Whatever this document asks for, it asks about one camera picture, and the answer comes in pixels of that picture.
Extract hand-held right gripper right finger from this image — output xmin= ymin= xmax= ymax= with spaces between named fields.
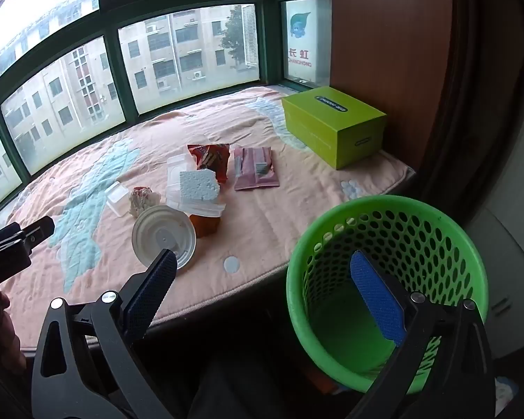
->
xmin=347 ymin=250 xmax=496 ymax=419

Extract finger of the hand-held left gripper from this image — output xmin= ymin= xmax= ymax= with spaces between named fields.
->
xmin=0 ymin=222 xmax=22 ymax=249
xmin=21 ymin=216 xmax=56 ymax=246

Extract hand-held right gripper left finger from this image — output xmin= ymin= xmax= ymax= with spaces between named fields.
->
xmin=31 ymin=248 xmax=178 ymax=419

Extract white round cup lid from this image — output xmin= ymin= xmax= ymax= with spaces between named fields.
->
xmin=132 ymin=205 xmax=197 ymax=270

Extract green plastic mesh basket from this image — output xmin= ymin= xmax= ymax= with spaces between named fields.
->
xmin=286 ymin=195 xmax=490 ymax=394

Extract orange jelly cup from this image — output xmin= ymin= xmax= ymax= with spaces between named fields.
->
xmin=189 ymin=212 xmax=223 ymax=238

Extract small clear plastic tray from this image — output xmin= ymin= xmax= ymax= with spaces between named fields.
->
xmin=105 ymin=181 xmax=130 ymax=218

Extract paper wrapper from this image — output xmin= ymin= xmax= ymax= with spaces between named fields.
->
xmin=129 ymin=186 xmax=161 ymax=219

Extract white foam block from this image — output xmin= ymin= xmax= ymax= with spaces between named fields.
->
xmin=179 ymin=169 xmax=221 ymax=204

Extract large clear plastic container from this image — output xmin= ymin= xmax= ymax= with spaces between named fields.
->
xmin=165 ymin=153 xmax=227 ymax=218

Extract orange snack packet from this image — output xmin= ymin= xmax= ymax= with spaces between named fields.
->
xmin=187 ymin=142 xmax=231 ymax=184

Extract pink snack packet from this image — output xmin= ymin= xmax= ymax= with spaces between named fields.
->
xmin=231 ymin=146 xmax=281 ymax=191

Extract person's left hand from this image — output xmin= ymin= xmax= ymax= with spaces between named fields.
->
xmin=0 ymin=289 xmax=28 ymax=374

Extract white cabinet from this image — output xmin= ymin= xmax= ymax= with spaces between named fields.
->
xmin=463 ymin=209 xmax=524 ymax=359

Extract green cardboard box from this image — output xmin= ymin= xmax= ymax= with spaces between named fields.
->
xmin=282 ymin=86 xmax=387 ymax=171

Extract brown wooden cabinet panel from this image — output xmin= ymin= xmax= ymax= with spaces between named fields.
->
xmin=331 ymin=0 xmax=452 ymax=171

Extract white air conditioner unit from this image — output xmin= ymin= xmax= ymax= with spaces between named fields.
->
xmin=284 ymin=0 xmax=333 ymax=86

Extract green window frame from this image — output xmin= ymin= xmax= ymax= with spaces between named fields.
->
xmin=0 ymin=0 xmax=333 ymax=210

